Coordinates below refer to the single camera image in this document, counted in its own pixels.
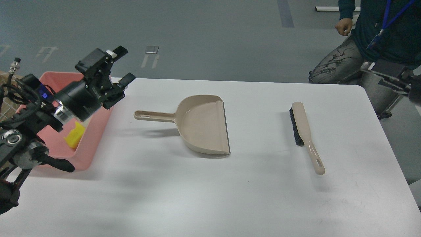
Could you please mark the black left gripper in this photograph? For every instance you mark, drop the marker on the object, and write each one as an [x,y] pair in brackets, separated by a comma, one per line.
[81,99]

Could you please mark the yellow green sponge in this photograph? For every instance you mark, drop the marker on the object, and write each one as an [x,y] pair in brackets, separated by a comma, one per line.
[73,138]

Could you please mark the beige plastic dustpan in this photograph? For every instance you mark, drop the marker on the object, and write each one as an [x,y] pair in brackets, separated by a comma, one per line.
[200,121]

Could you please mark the beige hand brush black bristles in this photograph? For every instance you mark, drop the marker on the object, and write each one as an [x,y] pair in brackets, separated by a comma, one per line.
[302,135]

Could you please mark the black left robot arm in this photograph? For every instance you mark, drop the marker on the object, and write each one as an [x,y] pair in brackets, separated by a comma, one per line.
[12,176]

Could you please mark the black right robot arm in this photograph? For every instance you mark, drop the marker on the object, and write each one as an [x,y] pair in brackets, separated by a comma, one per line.
[396,77]

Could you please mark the pink plastic bin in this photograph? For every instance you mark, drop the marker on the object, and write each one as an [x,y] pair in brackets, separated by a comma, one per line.
[44,135]

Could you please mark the beige checkered cloth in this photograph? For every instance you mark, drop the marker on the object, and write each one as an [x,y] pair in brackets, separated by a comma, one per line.
[8,108]

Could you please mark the white desk base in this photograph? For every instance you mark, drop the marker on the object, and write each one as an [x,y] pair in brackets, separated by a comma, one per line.
[327,8]

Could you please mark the person in teal jacket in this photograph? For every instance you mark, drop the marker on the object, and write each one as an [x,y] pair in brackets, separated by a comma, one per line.
[385,30]

